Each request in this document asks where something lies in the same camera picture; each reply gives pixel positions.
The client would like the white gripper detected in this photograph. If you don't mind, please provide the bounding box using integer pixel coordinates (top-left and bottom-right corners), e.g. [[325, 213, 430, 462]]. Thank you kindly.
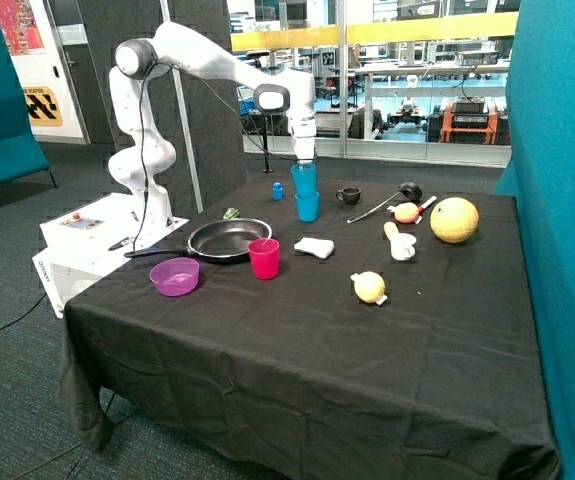
[[291, 135, 316, 163]]

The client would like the blue plastic cup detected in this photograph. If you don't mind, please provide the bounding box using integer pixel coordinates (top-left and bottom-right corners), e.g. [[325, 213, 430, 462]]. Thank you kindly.
[[291, 163, 317, 197], [295, 191, 320, 223]]

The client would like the red plastic cup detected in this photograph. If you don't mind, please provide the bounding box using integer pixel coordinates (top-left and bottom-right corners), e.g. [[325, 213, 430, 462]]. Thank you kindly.
[[248, 238, 280, 280]]

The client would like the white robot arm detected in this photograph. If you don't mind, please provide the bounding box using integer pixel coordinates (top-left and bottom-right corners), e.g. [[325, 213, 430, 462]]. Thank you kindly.
[[108, 21, 316, 247]]

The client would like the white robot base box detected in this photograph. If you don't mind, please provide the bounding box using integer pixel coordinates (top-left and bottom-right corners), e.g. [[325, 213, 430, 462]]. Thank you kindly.
[[32, 193, 187, 318]]

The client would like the small blue bottle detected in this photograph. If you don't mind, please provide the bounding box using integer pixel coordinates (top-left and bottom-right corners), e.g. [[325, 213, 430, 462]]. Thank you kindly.
[[272, 182, 284, 201]]

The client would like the black coffee cup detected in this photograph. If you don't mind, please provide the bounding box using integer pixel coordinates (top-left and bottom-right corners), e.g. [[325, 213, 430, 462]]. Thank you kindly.
[[336, 187, 362, 205]]

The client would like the small green object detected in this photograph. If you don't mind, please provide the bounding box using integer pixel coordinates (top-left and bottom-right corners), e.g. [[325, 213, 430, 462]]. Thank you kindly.
[[223, 207, 240, 220]]

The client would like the white cloth-like toy bone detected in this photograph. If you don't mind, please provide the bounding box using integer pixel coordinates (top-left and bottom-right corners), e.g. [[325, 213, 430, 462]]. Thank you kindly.
[[294, 237, 335, 260]]

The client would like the black ladle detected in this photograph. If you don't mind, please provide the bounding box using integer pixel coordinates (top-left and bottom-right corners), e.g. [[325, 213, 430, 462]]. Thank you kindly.
[[346, 182, 423, 224]]

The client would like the black frying pan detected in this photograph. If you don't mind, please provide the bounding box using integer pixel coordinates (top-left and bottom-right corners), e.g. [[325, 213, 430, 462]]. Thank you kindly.
[[124, 218, 273, 263]]

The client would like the orange toy fruit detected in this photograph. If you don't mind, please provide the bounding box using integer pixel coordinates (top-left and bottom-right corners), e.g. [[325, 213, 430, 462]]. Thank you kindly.
[[387, 202, 420, 224]]

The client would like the red white marker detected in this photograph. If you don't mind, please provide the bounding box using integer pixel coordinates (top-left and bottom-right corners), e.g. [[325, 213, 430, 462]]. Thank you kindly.
[[418, 196, 437, 215]]

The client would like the white yellow measuring scoop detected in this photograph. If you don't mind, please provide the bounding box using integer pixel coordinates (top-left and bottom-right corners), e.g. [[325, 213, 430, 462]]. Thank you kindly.
[[383, 222, 416, 262]]

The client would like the yellow toy lemon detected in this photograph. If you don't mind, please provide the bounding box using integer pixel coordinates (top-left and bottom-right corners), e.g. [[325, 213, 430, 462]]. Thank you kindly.
[[350, 271, 388, 305]]

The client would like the large yellow ball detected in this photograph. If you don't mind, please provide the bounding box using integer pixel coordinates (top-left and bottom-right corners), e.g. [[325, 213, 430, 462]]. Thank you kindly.
[[430, 197, 479, 244]]

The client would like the black tablecloth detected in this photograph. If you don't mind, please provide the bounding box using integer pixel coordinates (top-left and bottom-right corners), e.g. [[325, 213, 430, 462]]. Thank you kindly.
[[58, 178, 562, 479]]

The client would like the purple plastic bowl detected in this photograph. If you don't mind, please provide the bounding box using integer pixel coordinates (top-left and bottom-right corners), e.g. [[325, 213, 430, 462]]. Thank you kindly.
[[149, 257, 200, 297]]

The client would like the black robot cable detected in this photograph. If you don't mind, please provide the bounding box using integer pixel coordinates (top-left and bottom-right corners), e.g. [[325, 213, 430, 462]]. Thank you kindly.
[[131, 62, 301, 250]]

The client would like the teal partition wall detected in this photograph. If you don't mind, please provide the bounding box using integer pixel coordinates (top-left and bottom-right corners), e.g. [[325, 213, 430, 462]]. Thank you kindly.
[[496, 1, 575, 479]]

